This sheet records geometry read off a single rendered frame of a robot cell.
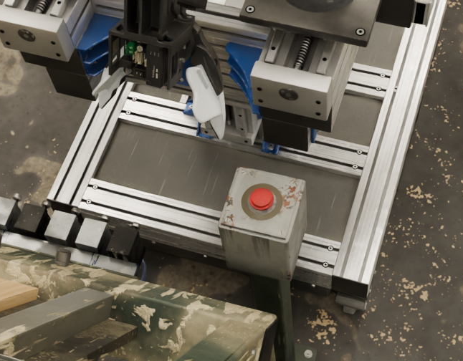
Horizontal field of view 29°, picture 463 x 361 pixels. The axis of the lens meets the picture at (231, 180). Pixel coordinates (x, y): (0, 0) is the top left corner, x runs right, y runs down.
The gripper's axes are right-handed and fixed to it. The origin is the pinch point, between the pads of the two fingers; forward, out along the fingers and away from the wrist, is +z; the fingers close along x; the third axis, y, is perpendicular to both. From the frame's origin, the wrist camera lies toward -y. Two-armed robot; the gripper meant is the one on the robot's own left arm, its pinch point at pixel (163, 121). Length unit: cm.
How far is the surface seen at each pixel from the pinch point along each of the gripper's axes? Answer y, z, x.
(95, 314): -7.2, 42.0, -12.6
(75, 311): -0.7, 35.6, -12.4
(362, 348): -86, 108, 22
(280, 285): -43, 57, 8
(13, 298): -4.5, 41.2, -25.3
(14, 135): -114, 92, -94
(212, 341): -1.4, 33.8, 8.1
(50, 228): -32, 50, -34
